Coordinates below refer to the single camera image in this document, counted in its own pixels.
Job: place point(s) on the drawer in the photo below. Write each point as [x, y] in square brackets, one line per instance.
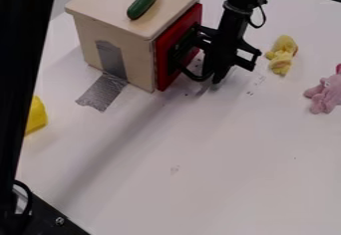
[165, 63]

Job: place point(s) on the yellow cloth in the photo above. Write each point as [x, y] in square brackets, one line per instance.
[35, 114]

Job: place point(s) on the yellow plush toy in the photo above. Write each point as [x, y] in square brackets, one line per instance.
[282, 56]

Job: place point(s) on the green toy cucumber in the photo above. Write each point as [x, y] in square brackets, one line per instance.
[143, 2]

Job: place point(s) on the black frame post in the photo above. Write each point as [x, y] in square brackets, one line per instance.
[20, 63]

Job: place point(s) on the pink plush toy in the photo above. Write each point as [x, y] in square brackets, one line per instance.
[326, 94]

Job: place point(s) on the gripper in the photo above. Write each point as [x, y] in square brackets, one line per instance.
[231, 36]

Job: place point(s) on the grey tape strip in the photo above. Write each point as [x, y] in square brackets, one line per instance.
[103, 91]

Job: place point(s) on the cabinet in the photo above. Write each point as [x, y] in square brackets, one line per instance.
[120, 43]

